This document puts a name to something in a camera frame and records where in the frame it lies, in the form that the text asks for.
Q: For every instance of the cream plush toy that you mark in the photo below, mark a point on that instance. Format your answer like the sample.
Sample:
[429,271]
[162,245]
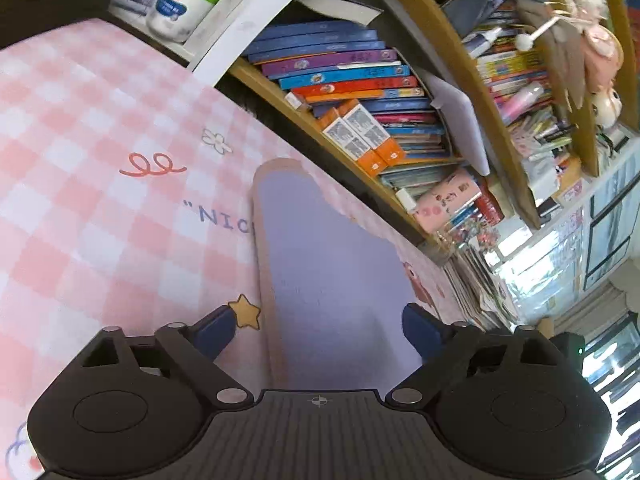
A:
[606,106]

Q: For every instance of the row of colourful thin books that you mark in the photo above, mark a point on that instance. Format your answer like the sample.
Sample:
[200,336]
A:
[340,67]

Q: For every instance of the row of paperback books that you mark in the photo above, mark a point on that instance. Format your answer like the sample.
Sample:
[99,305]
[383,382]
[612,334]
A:
[510,65]

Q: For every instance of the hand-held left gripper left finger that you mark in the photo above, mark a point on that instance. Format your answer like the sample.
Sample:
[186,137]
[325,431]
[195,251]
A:
[215,332]

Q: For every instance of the wooden bookshelf with white frame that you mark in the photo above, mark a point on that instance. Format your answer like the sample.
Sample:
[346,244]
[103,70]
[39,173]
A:
[515,185]

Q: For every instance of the purple and pink sweater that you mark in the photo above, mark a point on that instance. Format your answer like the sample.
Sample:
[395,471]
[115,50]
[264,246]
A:
[330,270]

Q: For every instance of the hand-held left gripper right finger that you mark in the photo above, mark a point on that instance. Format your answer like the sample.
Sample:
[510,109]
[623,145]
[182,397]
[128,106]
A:
[422,330]

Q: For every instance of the red upright dictionary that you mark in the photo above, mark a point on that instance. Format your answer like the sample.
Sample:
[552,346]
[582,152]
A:
[490,207]

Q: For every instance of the colourful flower decoration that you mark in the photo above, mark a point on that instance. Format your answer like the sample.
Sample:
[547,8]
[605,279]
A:
[470,232]

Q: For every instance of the stack of booklets and papers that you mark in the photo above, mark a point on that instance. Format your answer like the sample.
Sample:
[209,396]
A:
[480,290]

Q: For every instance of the white pompom stick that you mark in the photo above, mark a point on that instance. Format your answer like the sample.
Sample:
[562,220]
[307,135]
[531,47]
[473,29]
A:
[525,42]

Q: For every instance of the white charger plug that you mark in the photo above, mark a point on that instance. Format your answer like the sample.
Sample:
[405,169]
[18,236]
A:
[406,199]

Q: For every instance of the pink printed tumbler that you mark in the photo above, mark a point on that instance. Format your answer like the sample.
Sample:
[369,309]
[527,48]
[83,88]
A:
[447,200]

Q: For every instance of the pink gradient bottle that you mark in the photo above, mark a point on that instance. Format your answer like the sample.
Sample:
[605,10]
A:
[522,101]

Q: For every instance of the orange white toothpaste box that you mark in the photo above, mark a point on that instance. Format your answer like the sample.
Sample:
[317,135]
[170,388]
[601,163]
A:
[372,132]
[345,140]

